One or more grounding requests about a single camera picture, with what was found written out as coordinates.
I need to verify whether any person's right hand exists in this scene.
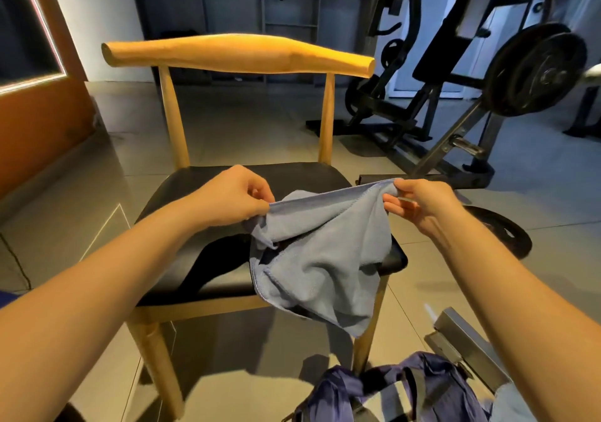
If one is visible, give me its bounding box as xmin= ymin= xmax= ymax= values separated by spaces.
xmin=383 ymin=178 xmax=465 ymax=238

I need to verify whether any black weight plate gym machine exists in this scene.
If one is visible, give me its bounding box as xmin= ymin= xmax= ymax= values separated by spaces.
xmin=306 ymin=0 xmax=588 ymax=190

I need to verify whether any person's left hand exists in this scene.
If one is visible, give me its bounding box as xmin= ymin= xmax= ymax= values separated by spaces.
xmin=183 ymin=165 xmax=276 ymax=228

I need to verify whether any grey wall shelf unit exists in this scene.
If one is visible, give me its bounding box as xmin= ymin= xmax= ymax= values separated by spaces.
xmin=127 ymin=0 xmax=383 ymax=85

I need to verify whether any purple fabric bag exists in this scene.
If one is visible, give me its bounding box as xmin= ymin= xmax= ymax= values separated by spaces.
xmin=282 ymin=351 xmax=491 ymax=422

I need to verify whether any black cable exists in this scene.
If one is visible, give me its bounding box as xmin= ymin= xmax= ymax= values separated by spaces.
xmin=0 ymin=234 xmax=33 ymax=291

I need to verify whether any wooden chair with black seat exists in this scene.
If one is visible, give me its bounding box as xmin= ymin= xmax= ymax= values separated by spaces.
xmin=101 ymin=33 xmax=408 ymax=420

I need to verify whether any orange door with lit window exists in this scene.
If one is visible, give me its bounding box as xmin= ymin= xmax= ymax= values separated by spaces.
xmin=0 ymin=0 xmax=97 ymax=199

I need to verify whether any person's right forearm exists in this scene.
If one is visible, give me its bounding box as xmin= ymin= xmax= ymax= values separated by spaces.
xmin=425 ymin=206 xmax=601 ymax=422

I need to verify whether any grey-blue microfibre cloth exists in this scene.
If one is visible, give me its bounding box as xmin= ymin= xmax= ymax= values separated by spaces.
xmin=242 ymin=179 xmax=400 ymax=339

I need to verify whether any person's left forearm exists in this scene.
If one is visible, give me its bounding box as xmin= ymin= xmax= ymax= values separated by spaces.
xmin=0 ymin=196 xmax=212 ymax=422

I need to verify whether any black weight plate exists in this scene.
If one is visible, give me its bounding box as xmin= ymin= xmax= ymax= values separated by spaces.
xmin=462 ymin=205 xmax=533 ymax=259

